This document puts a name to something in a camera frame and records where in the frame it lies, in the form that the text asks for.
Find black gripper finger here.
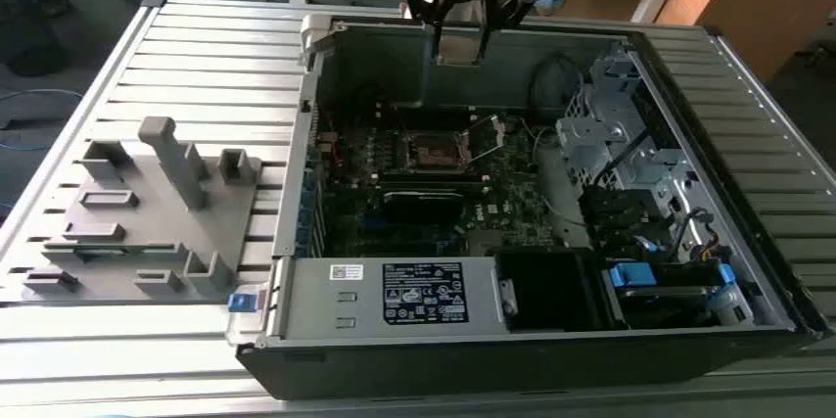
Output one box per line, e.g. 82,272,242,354
401,0,458,65
479,0,527,65

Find silver CPU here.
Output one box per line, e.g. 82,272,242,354
434,25,485,67

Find metal socket cover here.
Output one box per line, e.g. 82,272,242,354
458,113,509,164

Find CPU socket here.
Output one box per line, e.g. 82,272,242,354
405,131,473,170

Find metal drive cage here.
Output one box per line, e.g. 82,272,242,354
553,53,719,253

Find green motherboard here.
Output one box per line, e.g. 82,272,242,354
311,114,593,260

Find grey chipset heatsink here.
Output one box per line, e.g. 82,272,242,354
466,227,507,252

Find blue disk carrier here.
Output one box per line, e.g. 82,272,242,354
603,260,742,330

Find grey power supply unit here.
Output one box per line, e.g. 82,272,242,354
263,255,507,341

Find grey parts rack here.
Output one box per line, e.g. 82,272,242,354
18,116,263,302

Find black bag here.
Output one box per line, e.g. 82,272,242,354
6,16,70,77

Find black open PC case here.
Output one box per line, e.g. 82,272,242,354
225,11,834,402

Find green RAM stick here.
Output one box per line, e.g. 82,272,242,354
71,242,177,258

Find black looped cable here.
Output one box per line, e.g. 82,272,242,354
529,52,583,116

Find grey case latch handle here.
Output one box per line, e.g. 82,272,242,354
297,14,334,67

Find black straight cable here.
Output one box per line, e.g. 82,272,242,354
586,126,654,194

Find black cable bundle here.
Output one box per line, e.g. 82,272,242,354
577,185,677,246

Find black disk wire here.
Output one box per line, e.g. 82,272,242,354
671,207,713,253

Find coloured power wires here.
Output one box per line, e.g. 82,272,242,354
694,239,726,265

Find blue floor cable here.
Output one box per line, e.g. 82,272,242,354
0,87,86,153

